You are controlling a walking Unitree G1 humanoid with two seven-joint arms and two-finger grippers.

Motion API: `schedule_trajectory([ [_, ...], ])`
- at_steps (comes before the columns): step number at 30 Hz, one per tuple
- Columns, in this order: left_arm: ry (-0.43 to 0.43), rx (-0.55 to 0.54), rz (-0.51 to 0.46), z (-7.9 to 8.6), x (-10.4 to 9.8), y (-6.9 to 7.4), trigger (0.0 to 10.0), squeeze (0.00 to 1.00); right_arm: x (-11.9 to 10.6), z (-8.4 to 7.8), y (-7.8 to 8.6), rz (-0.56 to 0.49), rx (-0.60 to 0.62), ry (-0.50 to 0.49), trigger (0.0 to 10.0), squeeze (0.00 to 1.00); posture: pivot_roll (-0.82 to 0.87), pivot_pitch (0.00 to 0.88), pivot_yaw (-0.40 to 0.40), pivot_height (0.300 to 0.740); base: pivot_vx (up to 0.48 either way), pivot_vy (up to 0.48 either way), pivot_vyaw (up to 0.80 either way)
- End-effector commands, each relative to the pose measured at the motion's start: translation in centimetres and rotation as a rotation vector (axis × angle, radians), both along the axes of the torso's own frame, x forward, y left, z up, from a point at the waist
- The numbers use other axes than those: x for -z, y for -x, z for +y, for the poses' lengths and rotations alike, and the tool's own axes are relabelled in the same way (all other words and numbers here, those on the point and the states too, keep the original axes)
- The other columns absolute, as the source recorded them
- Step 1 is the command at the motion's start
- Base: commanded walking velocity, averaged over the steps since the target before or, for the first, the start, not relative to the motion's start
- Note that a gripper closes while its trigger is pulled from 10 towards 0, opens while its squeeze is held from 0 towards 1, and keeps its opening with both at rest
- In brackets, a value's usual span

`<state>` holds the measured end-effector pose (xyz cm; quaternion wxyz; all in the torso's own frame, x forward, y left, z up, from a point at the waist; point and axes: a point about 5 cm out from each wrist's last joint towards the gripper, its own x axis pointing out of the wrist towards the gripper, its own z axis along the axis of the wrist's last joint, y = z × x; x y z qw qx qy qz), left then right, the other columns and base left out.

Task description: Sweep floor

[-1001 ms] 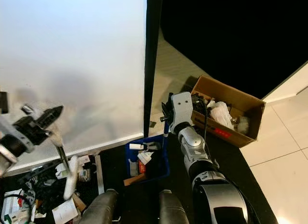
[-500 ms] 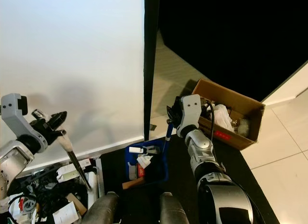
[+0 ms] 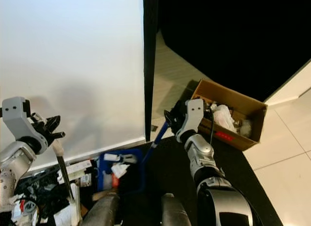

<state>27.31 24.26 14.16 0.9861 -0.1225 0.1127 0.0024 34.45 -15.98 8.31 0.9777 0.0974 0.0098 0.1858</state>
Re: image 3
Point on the white and black hand broom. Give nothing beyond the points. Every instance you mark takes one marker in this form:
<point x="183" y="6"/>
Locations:
<point x="64" y="167"/>

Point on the blue plastic dustpan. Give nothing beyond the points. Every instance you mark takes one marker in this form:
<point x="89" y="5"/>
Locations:
<point x="102" y="168"/>

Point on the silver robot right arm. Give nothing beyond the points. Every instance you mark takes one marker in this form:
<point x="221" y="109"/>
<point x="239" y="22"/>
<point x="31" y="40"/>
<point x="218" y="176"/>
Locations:
<point x="204" y="158"/>

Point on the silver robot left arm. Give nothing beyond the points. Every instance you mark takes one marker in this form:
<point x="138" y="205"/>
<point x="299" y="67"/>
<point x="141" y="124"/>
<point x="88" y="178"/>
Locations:
<point x="12" y="167"/>

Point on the long white paper strip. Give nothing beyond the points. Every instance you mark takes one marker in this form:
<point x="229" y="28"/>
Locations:
<point x="77" y="167"/>

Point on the white plastic bag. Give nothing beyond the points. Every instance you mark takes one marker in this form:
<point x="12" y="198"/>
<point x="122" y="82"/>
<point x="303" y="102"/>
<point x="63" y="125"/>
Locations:
<point x="223" y="118"/>

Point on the grey paper scrap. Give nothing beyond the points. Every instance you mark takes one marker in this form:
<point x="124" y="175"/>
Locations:
<point x="127" y="159"/>

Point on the white paper scrap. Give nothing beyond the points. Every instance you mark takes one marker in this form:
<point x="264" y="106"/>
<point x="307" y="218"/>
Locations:
<point x="111" y="158"/>
<point x="119" y="170"/>

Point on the black tangled litter pile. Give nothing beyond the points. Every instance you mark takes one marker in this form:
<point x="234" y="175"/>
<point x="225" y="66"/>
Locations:
<point x="46" y="194"/>

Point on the brown cardboard box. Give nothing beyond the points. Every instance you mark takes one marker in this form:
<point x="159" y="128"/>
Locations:
<point x="243" y="102"/>

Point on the white crumpled wad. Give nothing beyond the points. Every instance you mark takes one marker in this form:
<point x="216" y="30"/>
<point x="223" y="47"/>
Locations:
<point x="245" y="128"/>

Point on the small red tag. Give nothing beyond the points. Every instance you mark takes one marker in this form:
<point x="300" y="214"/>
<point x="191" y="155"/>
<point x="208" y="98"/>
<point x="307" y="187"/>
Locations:
<point x="116" y="181"/>

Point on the grey robot right leg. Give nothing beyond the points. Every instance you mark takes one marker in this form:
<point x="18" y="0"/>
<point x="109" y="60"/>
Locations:
<point x="176" y="211"/>

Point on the grey robot leg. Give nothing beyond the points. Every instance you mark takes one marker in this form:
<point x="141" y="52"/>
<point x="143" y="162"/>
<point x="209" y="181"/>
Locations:
<point x="176" y="211"/>
<point x="101" y="211"/>

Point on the grey robot left leg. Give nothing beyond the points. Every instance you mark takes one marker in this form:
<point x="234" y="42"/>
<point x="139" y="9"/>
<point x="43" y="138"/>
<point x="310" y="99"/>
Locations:
<point x="101" y="211"/>

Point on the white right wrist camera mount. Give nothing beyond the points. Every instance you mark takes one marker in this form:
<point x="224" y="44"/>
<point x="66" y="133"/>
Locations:
<point x="194" y="114"/>

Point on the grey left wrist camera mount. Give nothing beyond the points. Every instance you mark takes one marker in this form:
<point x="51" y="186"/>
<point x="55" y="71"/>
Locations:
<point x="14" y="114"/>

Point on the black upright post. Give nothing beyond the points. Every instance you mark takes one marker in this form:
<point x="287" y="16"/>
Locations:
<point x="150" y="51"/>

